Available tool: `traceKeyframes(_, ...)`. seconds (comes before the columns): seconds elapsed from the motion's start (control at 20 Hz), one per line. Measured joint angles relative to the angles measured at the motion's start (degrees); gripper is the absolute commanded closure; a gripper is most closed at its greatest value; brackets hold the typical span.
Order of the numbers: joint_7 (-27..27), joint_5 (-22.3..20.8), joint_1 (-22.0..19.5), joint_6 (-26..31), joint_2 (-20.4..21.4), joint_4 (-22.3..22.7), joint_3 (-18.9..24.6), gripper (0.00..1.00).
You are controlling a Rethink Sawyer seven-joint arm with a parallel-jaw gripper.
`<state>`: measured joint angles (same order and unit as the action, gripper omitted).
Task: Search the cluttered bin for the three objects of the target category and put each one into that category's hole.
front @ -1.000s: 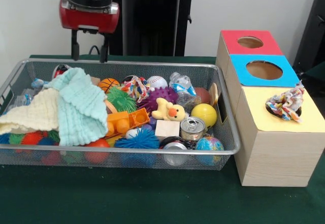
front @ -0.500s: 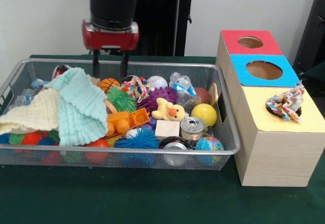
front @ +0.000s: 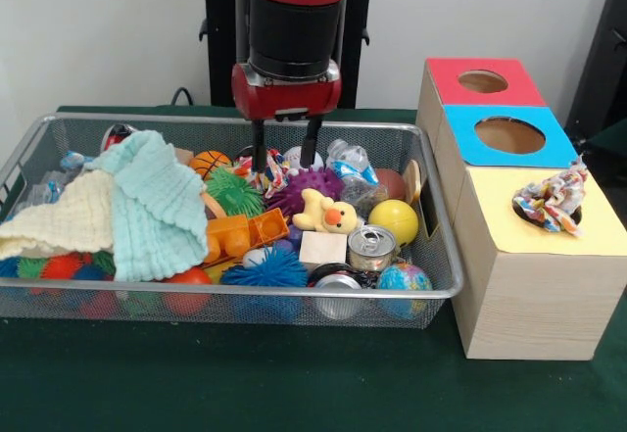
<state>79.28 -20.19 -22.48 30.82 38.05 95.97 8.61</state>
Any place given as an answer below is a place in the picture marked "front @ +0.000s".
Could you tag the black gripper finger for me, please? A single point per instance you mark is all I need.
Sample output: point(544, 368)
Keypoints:
point(309, 143)
point(258, 153)

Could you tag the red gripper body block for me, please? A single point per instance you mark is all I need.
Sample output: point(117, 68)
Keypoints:
point(289, 96)

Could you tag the colourful patterned cloth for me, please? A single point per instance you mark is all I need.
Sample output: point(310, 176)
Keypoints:
point(276, 170)
point(553, 197)

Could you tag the mint waffle cloth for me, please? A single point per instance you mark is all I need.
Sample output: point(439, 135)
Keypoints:
point(157, 206)

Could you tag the cream waffle cloth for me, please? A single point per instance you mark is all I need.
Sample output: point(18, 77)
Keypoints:
point(63, 216)

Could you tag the shallow metal mesh bin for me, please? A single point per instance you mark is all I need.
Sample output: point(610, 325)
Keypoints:
point(196, 133)

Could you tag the wooden box with three holes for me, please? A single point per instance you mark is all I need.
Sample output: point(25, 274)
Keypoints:
point(539, 295)

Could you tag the white ball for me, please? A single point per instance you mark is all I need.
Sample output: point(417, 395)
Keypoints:
point(291, 157)

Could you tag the purple spiky ball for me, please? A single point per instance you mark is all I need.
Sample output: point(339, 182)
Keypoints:
point(313, 187)

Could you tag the large dark green spiky ball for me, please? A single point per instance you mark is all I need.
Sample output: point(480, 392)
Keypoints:
point(232, 192)

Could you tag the mini basketball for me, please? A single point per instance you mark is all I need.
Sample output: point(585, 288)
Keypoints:
point(208, 162)

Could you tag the yellow duck plush toy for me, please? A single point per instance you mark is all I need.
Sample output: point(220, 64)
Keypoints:
point(333, 216)

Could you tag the orange toy building brick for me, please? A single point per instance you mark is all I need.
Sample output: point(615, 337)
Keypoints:
point(240, 233)

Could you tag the yellow plastic ball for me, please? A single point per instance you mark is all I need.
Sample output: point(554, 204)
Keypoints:
point(394, 219)

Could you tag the open silver tin can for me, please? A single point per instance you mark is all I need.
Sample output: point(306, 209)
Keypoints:
point(372, 248)

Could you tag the dark green tablecloth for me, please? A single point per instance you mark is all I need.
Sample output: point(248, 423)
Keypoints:
point(294, 378)

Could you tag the black upright panel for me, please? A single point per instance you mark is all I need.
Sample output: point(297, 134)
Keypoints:
point(602, 60)

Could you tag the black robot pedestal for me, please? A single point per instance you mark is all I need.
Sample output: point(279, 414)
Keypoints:
point(223, 35)

